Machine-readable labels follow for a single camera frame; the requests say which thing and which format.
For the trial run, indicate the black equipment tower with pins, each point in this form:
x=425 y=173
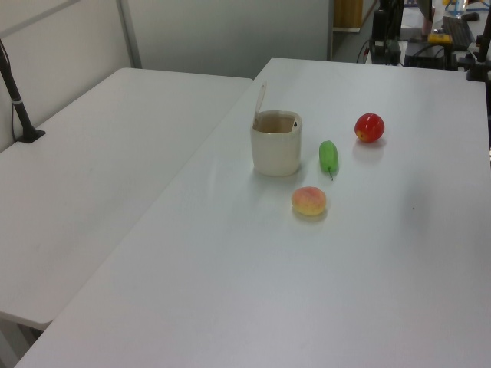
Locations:
x=383 y=34

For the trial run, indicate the black keyboard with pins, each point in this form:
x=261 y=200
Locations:
x=458 y=30

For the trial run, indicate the black camera pole with base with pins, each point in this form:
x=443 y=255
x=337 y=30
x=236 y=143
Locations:
x=20 y=111

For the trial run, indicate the red toy apple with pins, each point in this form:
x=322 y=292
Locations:
x=369 y=127

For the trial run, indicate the cream garbage bin with lid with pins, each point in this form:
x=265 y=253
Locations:
x=276 y=153

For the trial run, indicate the yellow handheld device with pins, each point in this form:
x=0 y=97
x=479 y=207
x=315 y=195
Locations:
x=439 y=38

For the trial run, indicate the black equipment box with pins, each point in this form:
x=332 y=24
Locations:
x=426 y=55

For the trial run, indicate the green toy cucumber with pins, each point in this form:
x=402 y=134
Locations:
x=328 y=155

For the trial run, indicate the grey partition frame post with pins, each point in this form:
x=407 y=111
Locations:
x=129 y=34

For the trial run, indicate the wooden board panel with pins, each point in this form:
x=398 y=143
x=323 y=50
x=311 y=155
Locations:
x=347 y=13

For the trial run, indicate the black clamp mount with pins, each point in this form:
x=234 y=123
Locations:
x=477 y=65

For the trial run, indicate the orange yellow toy peach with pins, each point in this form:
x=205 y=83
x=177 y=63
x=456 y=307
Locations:
x=308 y=201

